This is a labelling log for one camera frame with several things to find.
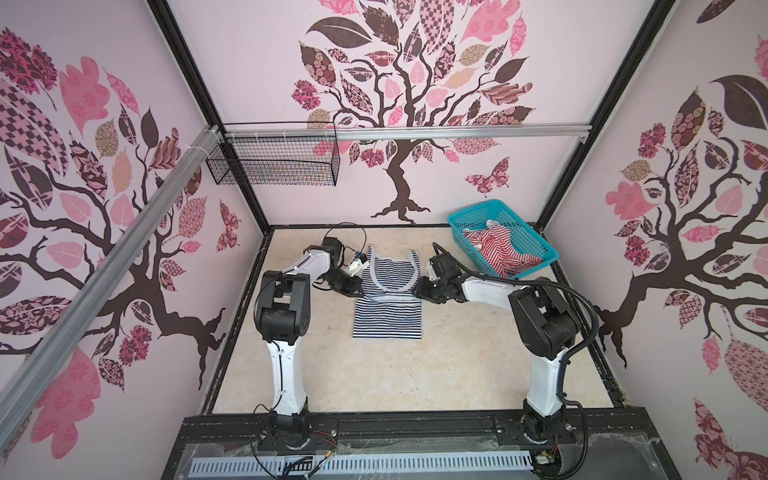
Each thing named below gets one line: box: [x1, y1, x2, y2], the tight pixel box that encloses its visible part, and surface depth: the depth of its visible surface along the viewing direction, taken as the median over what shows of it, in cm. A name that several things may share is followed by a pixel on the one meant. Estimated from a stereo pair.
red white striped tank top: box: [462, 225, 544, 279], surface depth 109 cm
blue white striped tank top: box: [353, 245, 422, 340], surface depth 97 cm
